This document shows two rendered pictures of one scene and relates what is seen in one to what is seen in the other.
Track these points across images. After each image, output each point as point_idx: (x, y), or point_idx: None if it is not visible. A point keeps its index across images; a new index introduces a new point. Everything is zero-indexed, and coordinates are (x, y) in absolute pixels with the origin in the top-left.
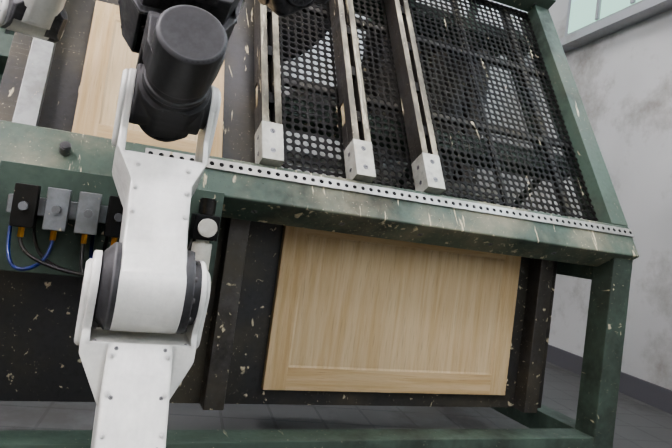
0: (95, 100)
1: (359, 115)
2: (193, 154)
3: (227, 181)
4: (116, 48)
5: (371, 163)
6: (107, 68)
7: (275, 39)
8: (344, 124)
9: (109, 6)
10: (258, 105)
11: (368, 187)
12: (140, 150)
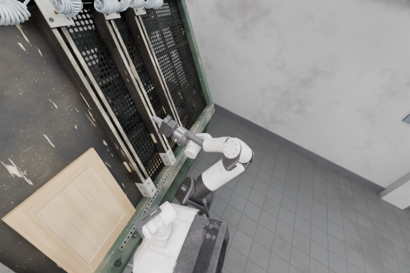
0: (76, 260)
1: (163, 139)
2: (132, 225)
3: (146, 217)
4: (54, 227)
5: (173, 156)
6: (63, 242)
7: (124, 135)
8: (157, 143)
9: (18, 212)
10: (133, 174)
11: (174, 164)
12: (117, 251)
